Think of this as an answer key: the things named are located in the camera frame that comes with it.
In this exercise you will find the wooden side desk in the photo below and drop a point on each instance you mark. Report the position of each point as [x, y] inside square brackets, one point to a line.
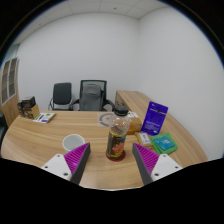
[130, 98]

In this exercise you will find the purple standing pouch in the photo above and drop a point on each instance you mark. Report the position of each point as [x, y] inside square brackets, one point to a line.
[154, 118]

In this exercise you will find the black padded office chair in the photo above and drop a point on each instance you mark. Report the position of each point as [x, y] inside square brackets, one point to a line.
[62, 93]

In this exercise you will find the clear bottle with black cap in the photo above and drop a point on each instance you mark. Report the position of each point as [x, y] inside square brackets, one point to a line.
[117, 133]

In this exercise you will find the white and grey mug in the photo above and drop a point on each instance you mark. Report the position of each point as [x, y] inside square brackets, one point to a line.
[72, 142]

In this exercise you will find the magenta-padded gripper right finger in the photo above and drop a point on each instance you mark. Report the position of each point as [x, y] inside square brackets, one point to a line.
[151, 163]

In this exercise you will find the grey backpack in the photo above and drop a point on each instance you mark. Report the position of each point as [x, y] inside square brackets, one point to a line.
[90, 98]

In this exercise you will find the stack of dark brown boxes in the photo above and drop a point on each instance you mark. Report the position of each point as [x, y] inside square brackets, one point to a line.
[28, 106]

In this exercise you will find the orange-brown cardboard box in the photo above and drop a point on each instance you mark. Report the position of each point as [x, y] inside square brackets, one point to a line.
[135, 126]

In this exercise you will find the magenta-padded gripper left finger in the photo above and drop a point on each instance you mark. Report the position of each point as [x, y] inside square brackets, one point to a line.
[71, 163]

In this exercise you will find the flat green box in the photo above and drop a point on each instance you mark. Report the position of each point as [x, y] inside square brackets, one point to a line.
[164, 144]

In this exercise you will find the black mesh office chair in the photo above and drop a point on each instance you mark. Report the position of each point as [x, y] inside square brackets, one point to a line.
[106, 90]

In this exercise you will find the white green blue leaflet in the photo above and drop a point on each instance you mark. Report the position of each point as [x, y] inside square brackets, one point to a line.
[44, 117]

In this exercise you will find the small tan box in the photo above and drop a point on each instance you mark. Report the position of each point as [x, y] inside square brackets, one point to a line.
[144, 138]

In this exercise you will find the wooden cabinet with glass doors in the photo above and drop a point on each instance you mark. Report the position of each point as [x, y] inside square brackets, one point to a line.
[9, 90]

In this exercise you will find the black leather chair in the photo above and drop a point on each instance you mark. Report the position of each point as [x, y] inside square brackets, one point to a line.
[2, 126]

